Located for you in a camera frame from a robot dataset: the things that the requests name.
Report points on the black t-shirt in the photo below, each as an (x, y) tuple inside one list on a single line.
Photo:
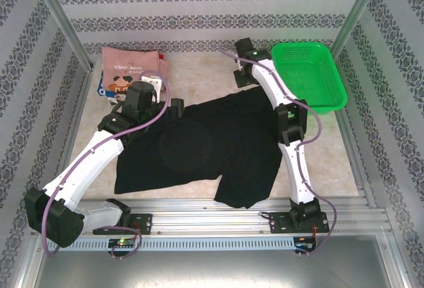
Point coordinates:
[(205, 149)]

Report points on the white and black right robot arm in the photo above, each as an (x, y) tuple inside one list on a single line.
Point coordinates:
[(298, 175)]

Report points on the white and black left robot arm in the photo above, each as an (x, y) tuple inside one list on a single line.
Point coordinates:
[(86, 159)]

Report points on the blue folded printed t-shirt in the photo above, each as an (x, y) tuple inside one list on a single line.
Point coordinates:
[(104, 92)]

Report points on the pink folded printed t-shirt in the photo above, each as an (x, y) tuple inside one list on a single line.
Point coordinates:
[(122, 63)]

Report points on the green plastic basket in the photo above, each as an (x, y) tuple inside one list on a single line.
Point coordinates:
[(308, 76)]

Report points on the grey metal sheet panel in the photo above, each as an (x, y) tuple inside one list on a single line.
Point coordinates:
[(212, 268)]

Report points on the aluminium side rail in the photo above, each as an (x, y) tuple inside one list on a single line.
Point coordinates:
[(356, 162), (79, 112)]

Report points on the aluminium mounting rail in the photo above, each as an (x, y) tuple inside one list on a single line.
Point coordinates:
[(198, 221)]

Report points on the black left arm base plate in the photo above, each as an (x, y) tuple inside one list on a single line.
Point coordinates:
[(142, 223)]

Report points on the aluminium frame post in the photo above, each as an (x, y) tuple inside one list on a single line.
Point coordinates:
[(356, 13), (63, 20)]

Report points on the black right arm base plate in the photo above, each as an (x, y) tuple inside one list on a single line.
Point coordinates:
[(280, 223)]

